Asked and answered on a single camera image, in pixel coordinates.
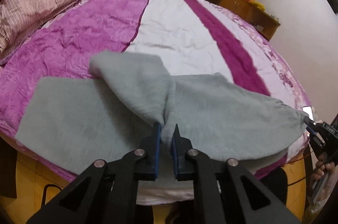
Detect grey fleece pants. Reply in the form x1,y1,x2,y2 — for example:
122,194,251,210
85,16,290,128
15,52,306,174

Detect person's right hand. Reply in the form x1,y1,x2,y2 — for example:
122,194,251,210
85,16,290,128
310,152,337,204

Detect smartphone with lit screen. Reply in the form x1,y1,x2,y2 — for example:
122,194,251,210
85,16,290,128
303,106,314,121

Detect yellow object on cabinet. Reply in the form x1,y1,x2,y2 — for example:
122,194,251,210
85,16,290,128
249,0,265,11

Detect purple and white bed blanket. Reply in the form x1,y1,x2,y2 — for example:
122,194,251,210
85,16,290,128
0,0,313,206

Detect pink striped quilt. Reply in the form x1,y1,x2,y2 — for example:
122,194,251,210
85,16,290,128
1,0,78,64

